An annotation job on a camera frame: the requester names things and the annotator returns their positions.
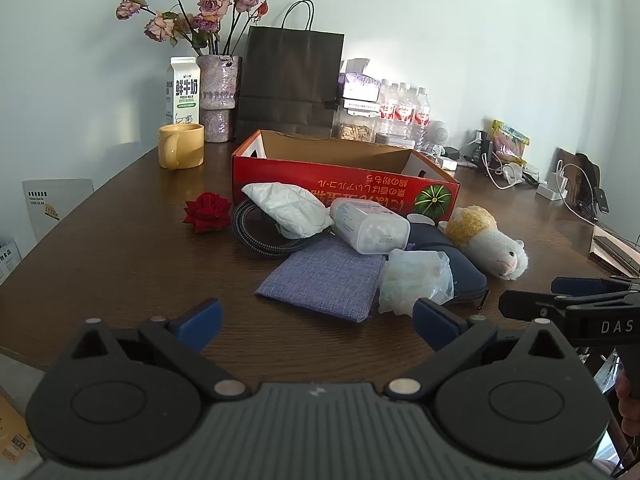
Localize black paper bag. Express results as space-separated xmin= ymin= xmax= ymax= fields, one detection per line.
xmin=235 ymin=1 xmax=345 ymax=138

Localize dried pink rose bouquet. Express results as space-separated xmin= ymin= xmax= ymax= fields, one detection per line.
xmin=116 ymin=0 xmax=271 ymax=58

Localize red artificial rose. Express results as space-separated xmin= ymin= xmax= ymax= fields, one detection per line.
xmin=183 ymin=192 xmax=233 ymax=234

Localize person's right hand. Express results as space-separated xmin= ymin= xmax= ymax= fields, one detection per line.
xmin=616 ymin=375 xmax=640 ymax=436

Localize white plug charger dock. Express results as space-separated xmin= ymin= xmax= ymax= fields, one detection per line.
xmin=537 ymin=160 xmax=581 ymax=202

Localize yellow snack bag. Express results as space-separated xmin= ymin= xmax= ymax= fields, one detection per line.
xmin=490 ymin=120 xmax=531 ymax=166

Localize dark pump bottle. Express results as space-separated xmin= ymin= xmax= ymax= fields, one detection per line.
xmin=472 ymin=130 xmax=493 ymax=163

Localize navy blue pouch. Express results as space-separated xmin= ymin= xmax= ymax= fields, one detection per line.
xmin=405 ymin=214 xmax=490 ymax=308

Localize white green milk carton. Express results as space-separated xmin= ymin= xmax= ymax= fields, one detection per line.
xmin=163 ymin=57 xmax=202 ymax=126

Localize white charger with cable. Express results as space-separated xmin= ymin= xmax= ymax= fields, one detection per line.
xmin=552 ymin=147 xmax=610 ymax=221

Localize red cardboard box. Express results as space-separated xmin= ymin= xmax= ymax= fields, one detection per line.
xmin=231 ymin=129 xmax=461 ymax=222

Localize yellow ceramic mug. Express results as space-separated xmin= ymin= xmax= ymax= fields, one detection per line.
xmin=158 ymin=123 xmax=205 ymax=170

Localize mottled purple ceramic vase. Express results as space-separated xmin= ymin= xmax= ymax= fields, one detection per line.
xmin=196 ymin=55 xmax=243 ymax=143

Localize plush lamb toy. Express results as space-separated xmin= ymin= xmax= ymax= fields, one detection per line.
xmin=445 ymin=205 xmax=530 ymax=281

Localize white padded packet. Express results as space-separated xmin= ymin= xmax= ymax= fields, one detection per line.
xmin=241 ymin=182 xmax=335 ymax=239

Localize brown notebook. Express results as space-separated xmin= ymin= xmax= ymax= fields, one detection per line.
xmin=590 ymin=225 xmax=640 ymax=277

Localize clear plastic bag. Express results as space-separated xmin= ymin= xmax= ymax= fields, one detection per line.
xmin=377 ymin=248 xmax=455 ymax=315

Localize blue white boxes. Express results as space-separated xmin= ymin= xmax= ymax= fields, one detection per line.
xmin=0 ymin=239 xmax=22 ymax=286

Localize blue-grey fabric pouch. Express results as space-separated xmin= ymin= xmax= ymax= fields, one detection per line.
xmin=255 ymin=236 xmax=388 ymax=326

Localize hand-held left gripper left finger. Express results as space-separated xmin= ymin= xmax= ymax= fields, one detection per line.
xmin=62 ymin=298 xmax=251 ymax=403

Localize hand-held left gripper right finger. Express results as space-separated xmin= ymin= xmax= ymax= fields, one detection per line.
xmin=384 ymin=297 xmax=576 ymax=403

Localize grey braided cable coil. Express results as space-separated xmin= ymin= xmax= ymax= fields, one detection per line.
xmin=231 ymin=199 xmax=321 ymax=260

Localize purple tissue pack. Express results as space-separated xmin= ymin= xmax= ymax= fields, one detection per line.
xmin=339 ymin=59 xmax=382 ymax=101

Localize jar of wooden pieces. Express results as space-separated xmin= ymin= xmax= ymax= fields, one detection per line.
xmin=332 ymin=106 xmax=378 ymax=141

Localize white plastic bottle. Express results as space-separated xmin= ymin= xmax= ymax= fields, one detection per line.
xmin=329 ymin=197 xmax=411 ymax=256

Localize brown cardboard carton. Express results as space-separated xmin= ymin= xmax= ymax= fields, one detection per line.
xmin=0 ymin=354 xmax=47 ymax=478

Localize silver metal tin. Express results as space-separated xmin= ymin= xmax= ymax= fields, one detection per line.
xmin=375 ymin=132 xmax=416 ymax=150

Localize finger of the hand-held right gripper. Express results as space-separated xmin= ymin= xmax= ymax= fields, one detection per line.
xmin=499 ymin=290 xmax=571 ymax=321
xmin=551 ymin=276 xmax=640 ymax=297

